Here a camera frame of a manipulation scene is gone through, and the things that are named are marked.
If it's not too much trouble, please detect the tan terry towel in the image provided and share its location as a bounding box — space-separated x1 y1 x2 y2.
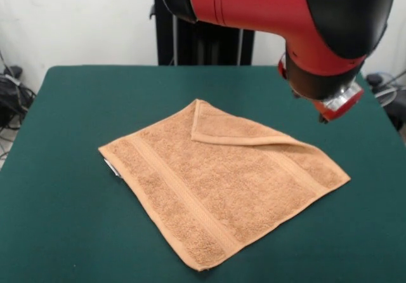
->
97 98 352 271

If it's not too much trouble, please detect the black round floor foot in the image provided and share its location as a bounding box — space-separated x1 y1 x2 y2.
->
366 72 385 86

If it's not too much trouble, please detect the dark green table cloth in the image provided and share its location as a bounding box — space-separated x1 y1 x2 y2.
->
0 64 406 283

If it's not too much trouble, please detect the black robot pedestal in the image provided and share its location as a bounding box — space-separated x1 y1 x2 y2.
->
149 0 256 67

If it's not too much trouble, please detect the black cable bundle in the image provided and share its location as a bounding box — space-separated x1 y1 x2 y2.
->
0 65 37 131

